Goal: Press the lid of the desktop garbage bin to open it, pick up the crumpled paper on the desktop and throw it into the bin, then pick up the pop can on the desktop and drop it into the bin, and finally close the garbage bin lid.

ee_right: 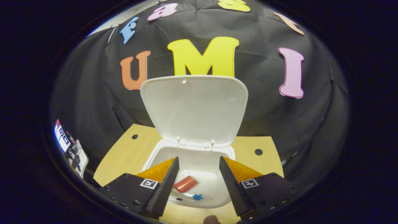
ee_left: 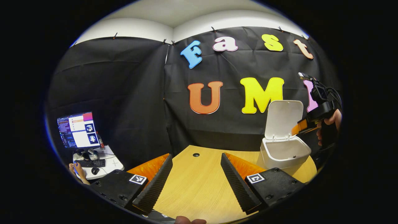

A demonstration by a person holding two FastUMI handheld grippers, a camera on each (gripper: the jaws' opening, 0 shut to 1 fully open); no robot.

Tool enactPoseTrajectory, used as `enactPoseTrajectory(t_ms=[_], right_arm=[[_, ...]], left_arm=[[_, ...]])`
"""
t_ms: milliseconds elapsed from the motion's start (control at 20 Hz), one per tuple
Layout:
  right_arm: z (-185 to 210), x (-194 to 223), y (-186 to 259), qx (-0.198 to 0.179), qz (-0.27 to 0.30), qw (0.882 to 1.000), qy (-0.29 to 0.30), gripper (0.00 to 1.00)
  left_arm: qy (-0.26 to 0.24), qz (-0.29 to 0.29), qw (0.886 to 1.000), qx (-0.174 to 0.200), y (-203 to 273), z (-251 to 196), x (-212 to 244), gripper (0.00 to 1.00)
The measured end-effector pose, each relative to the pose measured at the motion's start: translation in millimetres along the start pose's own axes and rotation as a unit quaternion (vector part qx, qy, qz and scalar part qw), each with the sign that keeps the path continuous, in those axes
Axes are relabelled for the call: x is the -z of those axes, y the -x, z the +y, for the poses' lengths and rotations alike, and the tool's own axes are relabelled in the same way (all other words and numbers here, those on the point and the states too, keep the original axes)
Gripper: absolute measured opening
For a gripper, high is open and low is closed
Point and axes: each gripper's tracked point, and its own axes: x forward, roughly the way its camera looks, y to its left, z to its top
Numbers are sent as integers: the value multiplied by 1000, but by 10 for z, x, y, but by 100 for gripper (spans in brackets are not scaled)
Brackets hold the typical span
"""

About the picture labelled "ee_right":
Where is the black backdrop cloth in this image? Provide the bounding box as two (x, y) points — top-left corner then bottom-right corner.
(50, 0), (350, 187)

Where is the white side table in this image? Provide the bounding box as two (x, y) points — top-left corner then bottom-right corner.
(67, 140), (89, 178)

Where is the red pop can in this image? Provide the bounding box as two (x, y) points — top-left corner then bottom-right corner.
(173, 175), (199, 194)

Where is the red blue printed banner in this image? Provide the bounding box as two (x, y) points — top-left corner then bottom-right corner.
(53, 119), (73, 153)

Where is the white desktop garbage bin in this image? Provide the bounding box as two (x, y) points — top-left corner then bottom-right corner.
(140, 75), (248, 209)

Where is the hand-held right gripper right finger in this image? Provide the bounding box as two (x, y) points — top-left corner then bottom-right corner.
(219, 156), (294, 218)

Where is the wooden desktop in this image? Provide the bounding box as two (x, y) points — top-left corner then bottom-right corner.
(93, 124), (284, 224)

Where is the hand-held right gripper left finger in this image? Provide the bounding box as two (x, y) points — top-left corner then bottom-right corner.
(99, 156), (180, 218)

